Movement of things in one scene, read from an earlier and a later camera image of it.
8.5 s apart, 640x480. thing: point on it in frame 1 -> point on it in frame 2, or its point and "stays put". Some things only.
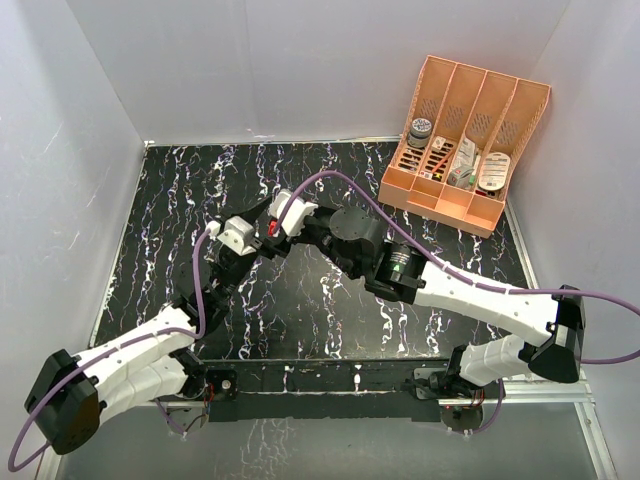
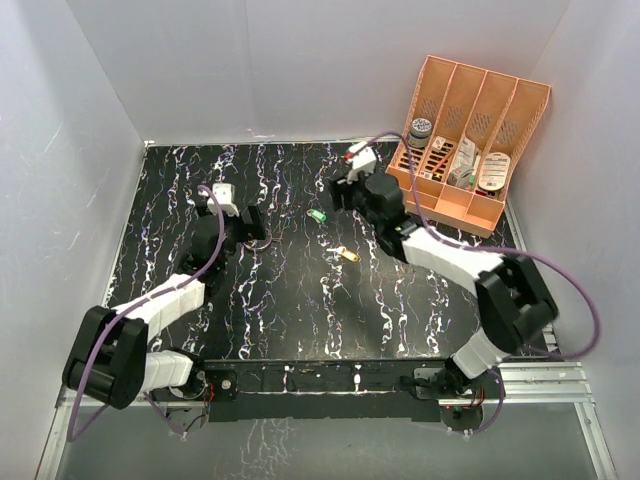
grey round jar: x=420 y=132 stays put
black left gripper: x=273 y=248 -> x=254 y=229
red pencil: x=441 y=161 stays put
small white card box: x=438 y=144 stays put
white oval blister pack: x=494 y=171 stays put
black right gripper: x=321 y=211 -> x=342 y=191
